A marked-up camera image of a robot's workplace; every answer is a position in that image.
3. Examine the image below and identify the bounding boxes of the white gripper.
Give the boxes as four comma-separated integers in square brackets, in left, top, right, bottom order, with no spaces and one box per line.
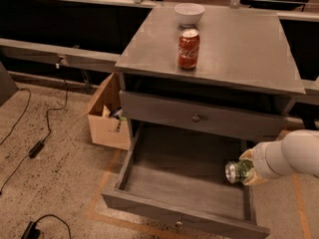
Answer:
[239,141,282,186]

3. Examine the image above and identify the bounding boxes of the green soda can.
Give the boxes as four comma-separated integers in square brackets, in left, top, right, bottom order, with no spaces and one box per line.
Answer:
[225,160,254,183]

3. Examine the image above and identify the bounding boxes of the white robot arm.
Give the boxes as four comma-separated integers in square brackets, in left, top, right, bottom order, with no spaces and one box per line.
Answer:
[239,129,319,185]

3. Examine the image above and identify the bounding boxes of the open grey middle drawer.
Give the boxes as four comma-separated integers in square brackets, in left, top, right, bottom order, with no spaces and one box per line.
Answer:
[103,123,270,239]

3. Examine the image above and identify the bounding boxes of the grey wooden drawer cabinet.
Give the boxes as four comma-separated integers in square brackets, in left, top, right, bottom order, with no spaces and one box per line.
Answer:
[115,2,307,171]

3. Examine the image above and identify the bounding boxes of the closed grey top drawer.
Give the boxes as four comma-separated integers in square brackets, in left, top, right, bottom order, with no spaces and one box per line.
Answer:
[120,91,287,141]

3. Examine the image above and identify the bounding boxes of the red cola can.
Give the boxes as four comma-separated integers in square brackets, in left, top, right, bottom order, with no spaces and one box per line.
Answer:
[177,29,200,70]

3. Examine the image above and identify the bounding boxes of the items inside cardboard box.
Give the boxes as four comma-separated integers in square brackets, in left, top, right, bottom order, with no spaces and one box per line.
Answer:
[102,106,127,133]

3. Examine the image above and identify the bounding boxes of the brown cardboard box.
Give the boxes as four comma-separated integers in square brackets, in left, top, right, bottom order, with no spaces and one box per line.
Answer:
[82,73,132,150]

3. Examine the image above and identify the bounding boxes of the white ceramic bowl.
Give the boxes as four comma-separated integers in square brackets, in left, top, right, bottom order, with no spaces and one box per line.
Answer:
[174,3,205,26]

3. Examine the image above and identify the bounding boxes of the black power adapter with cable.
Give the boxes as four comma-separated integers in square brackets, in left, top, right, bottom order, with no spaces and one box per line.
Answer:
[0,55,70,195]

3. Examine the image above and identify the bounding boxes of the black device with cable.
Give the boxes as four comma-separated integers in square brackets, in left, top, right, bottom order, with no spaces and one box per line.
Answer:
[20,214,72,239]

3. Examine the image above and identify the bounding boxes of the grey metal rail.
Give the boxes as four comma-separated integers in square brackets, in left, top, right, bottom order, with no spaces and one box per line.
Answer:
[0,38,120,73]

